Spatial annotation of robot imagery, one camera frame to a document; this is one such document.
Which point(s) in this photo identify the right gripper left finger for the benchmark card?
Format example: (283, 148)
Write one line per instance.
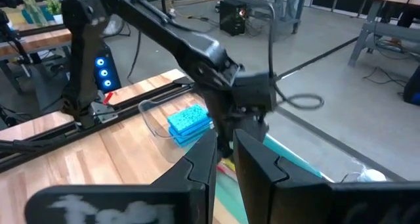
(197, 184)

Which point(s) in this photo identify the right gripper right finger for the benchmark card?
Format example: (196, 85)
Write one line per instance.
(262, 191)

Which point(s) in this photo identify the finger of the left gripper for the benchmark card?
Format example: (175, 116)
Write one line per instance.
(225, 145)

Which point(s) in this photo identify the light blue sponge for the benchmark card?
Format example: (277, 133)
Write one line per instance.
(187, 138)
(188, 117)

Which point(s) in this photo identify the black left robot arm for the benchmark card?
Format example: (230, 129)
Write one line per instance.
(164, 36)

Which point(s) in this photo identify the clear plastic bin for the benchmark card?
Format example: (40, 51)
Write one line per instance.
(154, 125)

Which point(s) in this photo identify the black computer tower red light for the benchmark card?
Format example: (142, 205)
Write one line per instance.
(231, 20)

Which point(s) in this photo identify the small red tag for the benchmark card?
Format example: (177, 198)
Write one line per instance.
(108, 98)

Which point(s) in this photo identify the grey metal workbench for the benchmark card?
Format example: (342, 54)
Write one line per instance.
(387, 30)

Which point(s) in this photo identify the black box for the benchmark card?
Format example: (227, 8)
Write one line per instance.
(412, 86)

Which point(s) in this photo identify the wooden workbench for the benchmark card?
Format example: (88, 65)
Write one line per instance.
(36, 41)

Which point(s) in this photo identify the green potted plant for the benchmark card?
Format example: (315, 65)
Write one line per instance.
(54, 7)

